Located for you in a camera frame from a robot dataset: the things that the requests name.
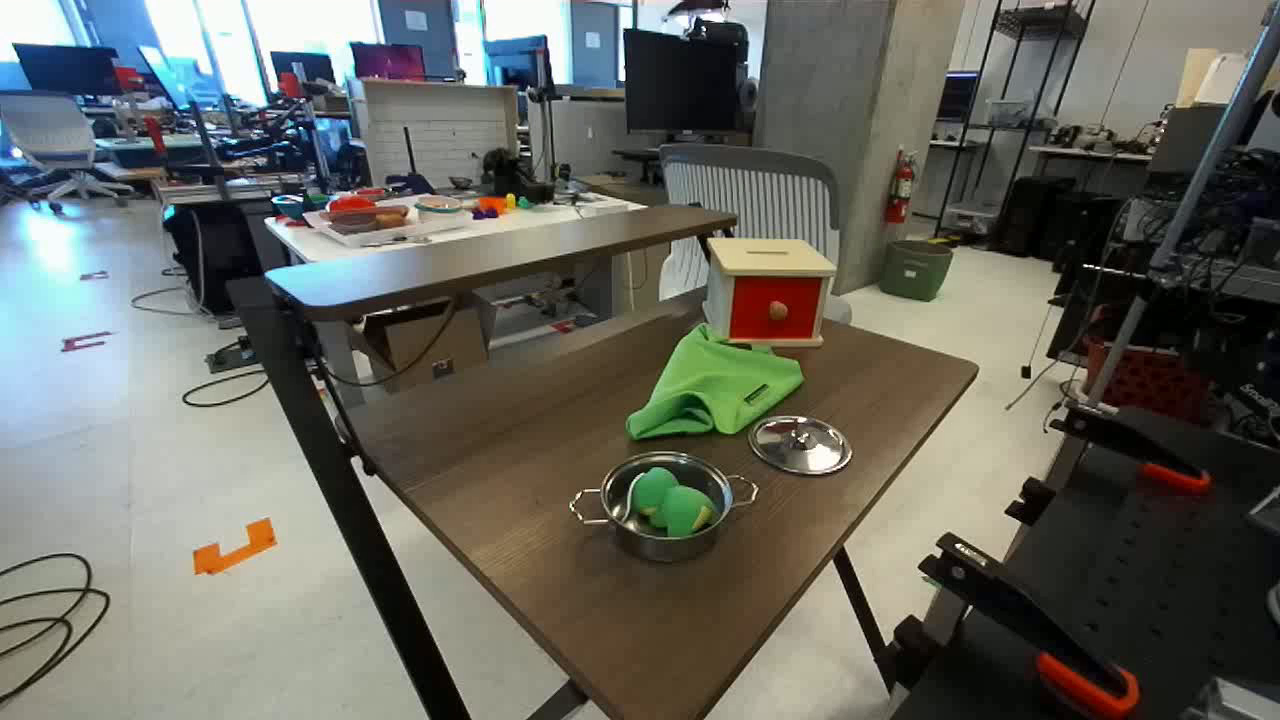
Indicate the wooden table with black frame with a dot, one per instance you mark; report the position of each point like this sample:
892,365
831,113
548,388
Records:
342,494

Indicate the green plush toy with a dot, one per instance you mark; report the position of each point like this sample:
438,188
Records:
664,503

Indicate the dark computer monitor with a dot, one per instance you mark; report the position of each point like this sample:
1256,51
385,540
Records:
518,66
66,68
385,62

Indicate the wooden box with red drawer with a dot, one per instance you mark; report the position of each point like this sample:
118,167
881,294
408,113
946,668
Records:
774,306

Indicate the white partition cabinet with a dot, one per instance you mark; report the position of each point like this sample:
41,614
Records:
442,134

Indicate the large black monitor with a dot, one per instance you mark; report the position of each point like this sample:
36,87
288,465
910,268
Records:
680,82

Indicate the white table with toys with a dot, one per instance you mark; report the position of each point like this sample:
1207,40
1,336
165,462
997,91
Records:
442,227

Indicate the small steel pot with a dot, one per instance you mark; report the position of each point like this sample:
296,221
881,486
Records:
664,547

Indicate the white office chair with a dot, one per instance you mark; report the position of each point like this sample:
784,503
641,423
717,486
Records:
45,134

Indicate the red fire extinguisher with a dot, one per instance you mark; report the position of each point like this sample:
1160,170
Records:
900,194

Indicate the green storage bin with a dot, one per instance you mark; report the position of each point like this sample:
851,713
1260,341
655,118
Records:
915,268

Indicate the black metal shelving rack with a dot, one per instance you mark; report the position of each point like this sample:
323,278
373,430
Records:
1033,17

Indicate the grey aluminium pole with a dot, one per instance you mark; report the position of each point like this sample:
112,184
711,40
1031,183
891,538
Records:
1203,173

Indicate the cardboard box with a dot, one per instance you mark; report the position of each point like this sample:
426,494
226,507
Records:
426,346

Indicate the light grey mesh chair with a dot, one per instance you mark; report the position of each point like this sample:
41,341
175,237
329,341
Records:
774,201

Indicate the black perforated breadboard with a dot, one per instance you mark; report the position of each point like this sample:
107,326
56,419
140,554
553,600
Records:
1160,586

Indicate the green microfiber towel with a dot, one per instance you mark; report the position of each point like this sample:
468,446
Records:
704,386

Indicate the red plastic crate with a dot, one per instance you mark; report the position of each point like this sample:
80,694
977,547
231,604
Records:
1144,383

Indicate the orange toy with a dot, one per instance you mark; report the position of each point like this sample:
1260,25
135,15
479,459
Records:
363,211

